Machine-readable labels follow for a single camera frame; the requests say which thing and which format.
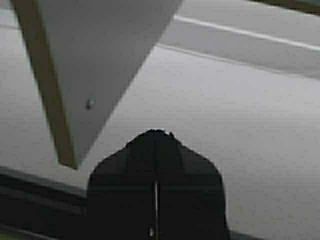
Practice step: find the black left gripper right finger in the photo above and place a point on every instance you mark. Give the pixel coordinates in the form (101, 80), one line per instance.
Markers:
(191, 193)

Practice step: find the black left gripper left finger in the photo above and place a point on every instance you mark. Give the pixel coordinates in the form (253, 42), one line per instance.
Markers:
(121, 202)

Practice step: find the wooden cabinet door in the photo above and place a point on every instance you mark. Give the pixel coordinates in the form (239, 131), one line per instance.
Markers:
(84, 54)

